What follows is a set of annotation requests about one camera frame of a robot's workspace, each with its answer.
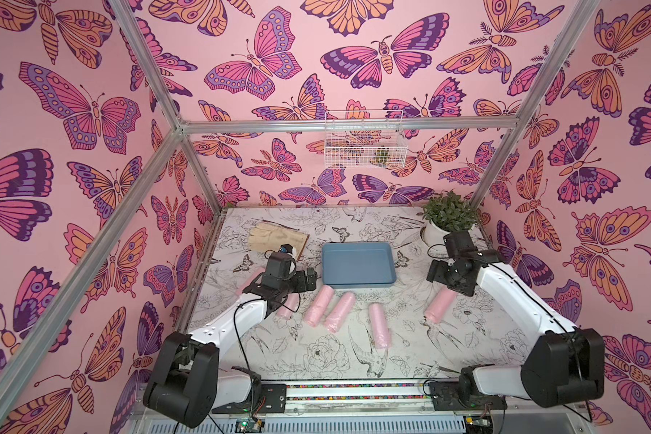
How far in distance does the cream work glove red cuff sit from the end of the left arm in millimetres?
263

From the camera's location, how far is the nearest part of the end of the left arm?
2.09 feet

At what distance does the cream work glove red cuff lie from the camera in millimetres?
1093
